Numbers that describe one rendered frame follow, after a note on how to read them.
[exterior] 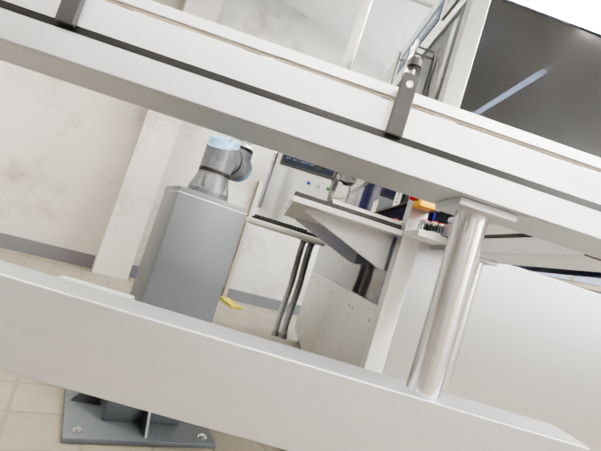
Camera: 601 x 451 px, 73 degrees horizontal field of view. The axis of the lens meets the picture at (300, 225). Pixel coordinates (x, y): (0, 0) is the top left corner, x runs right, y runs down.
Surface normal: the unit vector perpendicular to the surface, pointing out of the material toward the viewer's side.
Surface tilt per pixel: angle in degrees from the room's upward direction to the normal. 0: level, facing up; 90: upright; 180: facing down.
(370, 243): 90
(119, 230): 90
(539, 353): 90
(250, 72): 90
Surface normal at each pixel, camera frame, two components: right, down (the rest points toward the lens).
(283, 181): -0.03, -0.08
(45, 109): 0.48, 0.08
